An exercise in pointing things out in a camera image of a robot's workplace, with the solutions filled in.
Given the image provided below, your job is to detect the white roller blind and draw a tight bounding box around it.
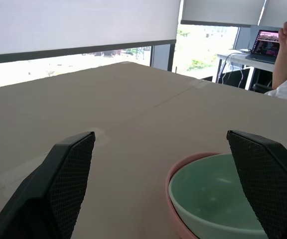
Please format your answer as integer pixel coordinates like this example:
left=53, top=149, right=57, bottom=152
left=180, top=0, right=268, bottom=27
left=258, top=0, right=287, bottom=27
left=0, top=0, right=181, bottom=65

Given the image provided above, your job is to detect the white desk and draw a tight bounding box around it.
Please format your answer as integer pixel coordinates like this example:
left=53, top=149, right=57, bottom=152
left=215, top=51, right=287, bottom=91

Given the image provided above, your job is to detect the open laptop with lit screen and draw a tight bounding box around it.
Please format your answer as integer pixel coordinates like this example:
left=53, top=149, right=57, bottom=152
left=245, top=29, right=287, bottom=64

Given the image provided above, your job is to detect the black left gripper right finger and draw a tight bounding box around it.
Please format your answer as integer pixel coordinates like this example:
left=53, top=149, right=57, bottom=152
left=226, top=129, right=287, bottom=239

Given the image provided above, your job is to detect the pink bowl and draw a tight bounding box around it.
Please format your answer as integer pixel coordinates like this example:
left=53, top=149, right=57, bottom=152
left=165, top=152, right=221, bottom=239

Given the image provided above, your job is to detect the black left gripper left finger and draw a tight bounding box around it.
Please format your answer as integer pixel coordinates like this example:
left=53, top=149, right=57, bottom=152
left=0, top=131, right=96, bottom=239

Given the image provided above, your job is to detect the green bowl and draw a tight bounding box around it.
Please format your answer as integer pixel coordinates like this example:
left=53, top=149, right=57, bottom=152
left=168, top=152, right=268, bottom=239

